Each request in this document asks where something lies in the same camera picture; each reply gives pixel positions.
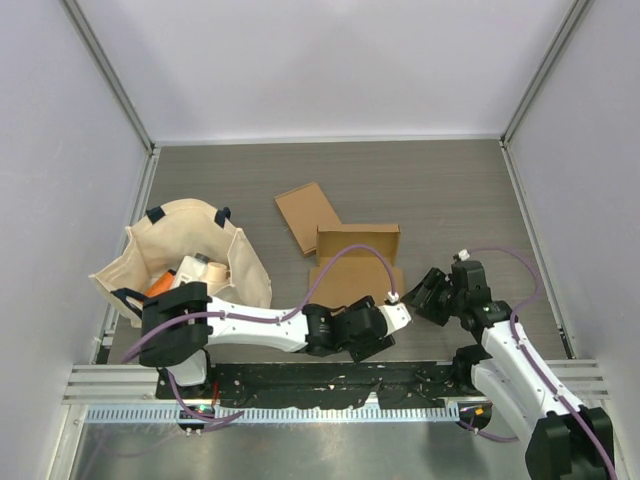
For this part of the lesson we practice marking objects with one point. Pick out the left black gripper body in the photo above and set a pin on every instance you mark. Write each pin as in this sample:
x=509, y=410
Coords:
x=359, y=351

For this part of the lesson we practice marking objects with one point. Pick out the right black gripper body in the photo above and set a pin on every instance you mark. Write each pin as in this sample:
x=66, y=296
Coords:
x=443, y=300

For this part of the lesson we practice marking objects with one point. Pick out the brown cardboard box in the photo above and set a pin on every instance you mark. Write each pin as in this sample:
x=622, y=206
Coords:
x=304, y=209
x=354, y=261

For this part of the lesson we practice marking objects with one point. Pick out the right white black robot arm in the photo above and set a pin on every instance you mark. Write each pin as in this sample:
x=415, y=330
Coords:
x=562, y=437

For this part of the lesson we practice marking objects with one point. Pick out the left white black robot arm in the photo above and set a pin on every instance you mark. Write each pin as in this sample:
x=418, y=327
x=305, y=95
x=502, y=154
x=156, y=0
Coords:
x=180, y=323

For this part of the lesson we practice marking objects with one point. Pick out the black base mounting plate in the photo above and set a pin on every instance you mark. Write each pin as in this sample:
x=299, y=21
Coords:
x=331, y=385

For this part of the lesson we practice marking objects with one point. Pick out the orange item in bag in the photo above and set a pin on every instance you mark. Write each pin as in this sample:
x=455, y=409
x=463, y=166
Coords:
x=162, y=284

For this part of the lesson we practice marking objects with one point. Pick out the beige canvas tote bag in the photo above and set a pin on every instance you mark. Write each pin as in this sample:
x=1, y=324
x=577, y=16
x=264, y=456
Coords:
x=163, y=237

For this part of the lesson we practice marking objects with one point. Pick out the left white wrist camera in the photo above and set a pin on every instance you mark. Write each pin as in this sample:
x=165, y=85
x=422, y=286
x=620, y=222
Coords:
x=395, y=313

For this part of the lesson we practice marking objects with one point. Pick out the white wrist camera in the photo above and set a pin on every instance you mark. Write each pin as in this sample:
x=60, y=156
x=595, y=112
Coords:
x=462, y=255
x=395, y=313

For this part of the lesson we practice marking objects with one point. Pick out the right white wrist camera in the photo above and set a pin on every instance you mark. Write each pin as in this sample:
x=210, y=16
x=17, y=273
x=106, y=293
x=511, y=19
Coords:
x=462, y=255

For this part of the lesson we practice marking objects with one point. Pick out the aluminium front rail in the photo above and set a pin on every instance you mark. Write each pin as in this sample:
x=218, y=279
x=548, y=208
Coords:
x=98, y=384

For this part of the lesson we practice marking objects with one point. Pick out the white slotted cable duct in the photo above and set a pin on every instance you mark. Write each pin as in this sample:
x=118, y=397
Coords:
x=173, y=413

